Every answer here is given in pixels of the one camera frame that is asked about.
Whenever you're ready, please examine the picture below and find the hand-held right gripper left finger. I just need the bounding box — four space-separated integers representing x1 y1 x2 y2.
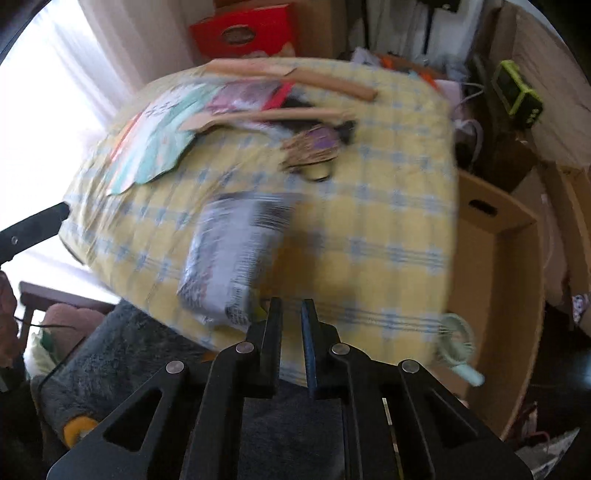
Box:
46 298 283 480

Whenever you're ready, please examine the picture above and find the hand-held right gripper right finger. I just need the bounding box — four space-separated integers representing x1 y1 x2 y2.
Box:
300 299 532 480

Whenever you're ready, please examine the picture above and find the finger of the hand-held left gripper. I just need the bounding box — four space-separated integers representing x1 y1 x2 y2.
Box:
0 202 71 265

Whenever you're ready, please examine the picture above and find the silver snack packet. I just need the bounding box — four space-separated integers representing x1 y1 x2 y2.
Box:
178 191 303 330

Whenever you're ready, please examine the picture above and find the green handheld fan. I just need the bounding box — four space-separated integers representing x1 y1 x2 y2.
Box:
434 314 485 386

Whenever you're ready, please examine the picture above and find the printed round paper fan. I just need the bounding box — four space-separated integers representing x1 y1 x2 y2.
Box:
106 80 222 197

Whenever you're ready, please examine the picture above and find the large cardboard box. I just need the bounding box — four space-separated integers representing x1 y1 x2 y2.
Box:
455 168 548 439

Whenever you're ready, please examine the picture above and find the small wooden folding fan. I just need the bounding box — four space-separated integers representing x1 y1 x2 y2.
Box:
179 108 356 136

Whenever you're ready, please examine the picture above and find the person's left hand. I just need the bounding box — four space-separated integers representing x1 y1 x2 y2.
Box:
0 271 19 367

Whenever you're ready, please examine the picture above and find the yellow checked pillow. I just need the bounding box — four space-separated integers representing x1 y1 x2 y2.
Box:
60 58 460 386

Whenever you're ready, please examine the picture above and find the white curtain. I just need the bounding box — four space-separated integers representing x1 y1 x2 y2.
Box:
0 0 204 158

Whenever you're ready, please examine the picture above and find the pink red packet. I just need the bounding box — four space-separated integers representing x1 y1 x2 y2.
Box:
208 80 296 114

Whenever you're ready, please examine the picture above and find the small black object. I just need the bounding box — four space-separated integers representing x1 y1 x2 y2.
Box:
277 95 358 139

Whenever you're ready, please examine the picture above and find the large wooden folding fan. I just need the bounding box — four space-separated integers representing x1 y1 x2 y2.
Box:
203 60 379 103

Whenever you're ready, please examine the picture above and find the black white snack packet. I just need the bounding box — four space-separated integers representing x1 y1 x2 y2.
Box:
573 293 591 329

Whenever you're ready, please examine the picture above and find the red chocolate gift box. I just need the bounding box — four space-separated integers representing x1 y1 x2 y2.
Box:
189 2 301 58

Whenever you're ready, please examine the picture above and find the printed paper sheet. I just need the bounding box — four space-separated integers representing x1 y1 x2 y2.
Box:
351 46 384 68

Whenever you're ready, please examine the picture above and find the orange teal device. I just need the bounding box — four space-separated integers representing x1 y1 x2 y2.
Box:
376 53 437 86

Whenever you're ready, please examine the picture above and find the green portable radio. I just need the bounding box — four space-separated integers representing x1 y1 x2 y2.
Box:
490 60 543 132

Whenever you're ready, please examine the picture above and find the black speaker stand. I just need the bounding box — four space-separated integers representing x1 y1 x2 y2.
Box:
422 9 439 56

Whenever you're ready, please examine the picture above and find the large brown sofa cushion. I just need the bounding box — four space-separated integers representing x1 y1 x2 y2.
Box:
512 7 591 169

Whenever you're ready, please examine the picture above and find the brown sofa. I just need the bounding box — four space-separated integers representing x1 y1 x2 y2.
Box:
471 4 591 324

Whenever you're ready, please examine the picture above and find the purple tag keychain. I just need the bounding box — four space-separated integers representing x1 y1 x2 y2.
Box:
279 124 345 183

